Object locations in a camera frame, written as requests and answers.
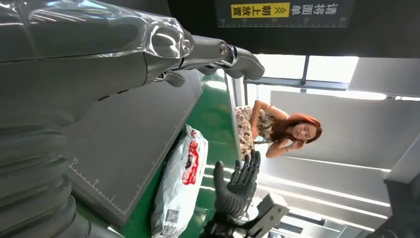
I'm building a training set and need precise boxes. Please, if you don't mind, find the white plastic mailer package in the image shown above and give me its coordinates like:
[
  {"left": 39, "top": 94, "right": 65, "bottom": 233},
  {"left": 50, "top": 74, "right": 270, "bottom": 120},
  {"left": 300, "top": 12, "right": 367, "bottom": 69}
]
[{"left": 150, "top": 124, "right": 210, "bottom": 238}]

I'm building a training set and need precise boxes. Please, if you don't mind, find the person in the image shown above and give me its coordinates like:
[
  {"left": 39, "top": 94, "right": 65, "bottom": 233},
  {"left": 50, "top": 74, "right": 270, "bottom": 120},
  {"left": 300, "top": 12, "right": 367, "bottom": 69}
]
[{"left": 234, "top": 99, "right": 323, "bottom": 159}]

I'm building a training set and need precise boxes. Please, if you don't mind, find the green conveyor belt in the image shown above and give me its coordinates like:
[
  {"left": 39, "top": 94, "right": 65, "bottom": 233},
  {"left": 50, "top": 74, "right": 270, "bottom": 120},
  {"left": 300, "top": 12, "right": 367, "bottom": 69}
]
[{"left": 124, "top": 70, "right": 246, "bottom": 238}]

